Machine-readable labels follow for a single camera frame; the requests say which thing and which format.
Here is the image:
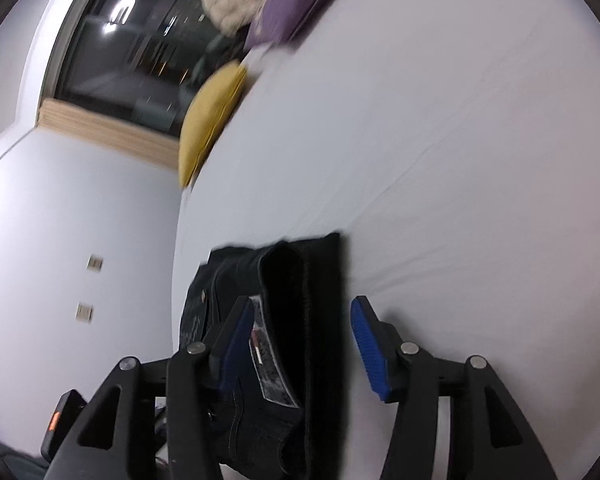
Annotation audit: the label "dark window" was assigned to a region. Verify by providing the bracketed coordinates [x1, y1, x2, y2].
[54, 0, 246, 138]

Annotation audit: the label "beige curtain left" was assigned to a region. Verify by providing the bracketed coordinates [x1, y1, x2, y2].
[36, 99, 178, 170]

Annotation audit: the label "yellow pillow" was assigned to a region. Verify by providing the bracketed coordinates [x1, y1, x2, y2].
[178, 61, 247, 188]

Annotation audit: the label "purple pillow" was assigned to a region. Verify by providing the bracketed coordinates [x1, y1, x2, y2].
[242, 0, 364, 51]

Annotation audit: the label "beige puffer vest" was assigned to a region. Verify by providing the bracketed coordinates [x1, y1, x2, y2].
[201, 0, 265, 37]

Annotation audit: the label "white bed sheet mattress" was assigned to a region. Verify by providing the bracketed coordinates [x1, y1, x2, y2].
[171, 0, 600, 479]

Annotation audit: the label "black jeans pants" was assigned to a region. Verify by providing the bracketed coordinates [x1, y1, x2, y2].
[178, 232, 346, 479]

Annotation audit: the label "wall socket plate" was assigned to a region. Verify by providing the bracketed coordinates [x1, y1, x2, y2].
[76, 304, 94, 323]
[86, 255, 104, 272]

